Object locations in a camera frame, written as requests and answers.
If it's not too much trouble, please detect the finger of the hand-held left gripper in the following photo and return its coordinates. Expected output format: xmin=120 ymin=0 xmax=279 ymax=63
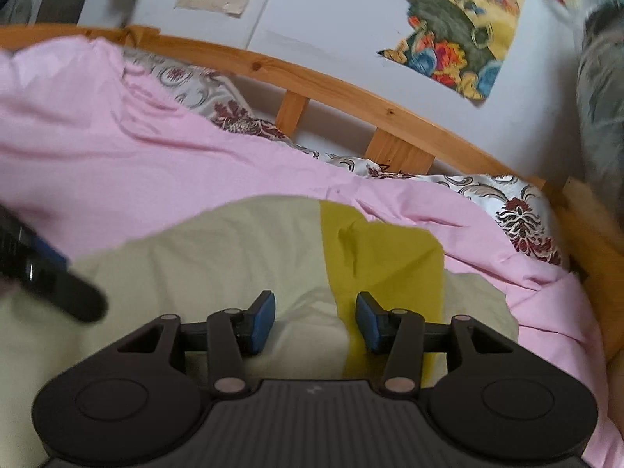
xmin=0 ymin=205 xmax=109 ymax=323

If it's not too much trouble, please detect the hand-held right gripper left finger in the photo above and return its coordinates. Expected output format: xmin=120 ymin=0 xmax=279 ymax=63
xmin=117 ymin=290 xmax=277 ymax=395

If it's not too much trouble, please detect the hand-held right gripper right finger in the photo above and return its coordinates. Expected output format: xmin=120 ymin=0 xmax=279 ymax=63
xmin=355 ymin=291 xmax=515 ymax=395

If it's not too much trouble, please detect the olive and cream jacket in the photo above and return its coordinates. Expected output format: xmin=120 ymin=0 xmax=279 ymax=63
xmin=0 ymin=195 xmax=520 ymax=468

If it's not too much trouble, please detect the pink bed sheet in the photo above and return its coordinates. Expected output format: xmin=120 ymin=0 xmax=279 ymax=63
xmin=0 ymin=38 xmax=624 ymax=468

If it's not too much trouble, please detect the floral patterned bedding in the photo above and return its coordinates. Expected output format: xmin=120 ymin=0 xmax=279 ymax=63
xmin=121 ymin=53 xmax=570 ymax=270

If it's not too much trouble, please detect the wooden bed frame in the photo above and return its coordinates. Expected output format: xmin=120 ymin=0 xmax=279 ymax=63
xmin=0 ymin=23 xmax=624 ymax=356

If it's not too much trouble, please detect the colourful cartoon wall poster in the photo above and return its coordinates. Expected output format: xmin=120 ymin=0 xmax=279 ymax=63
xmin=376 ymin=0 xmax=531 ymax=107

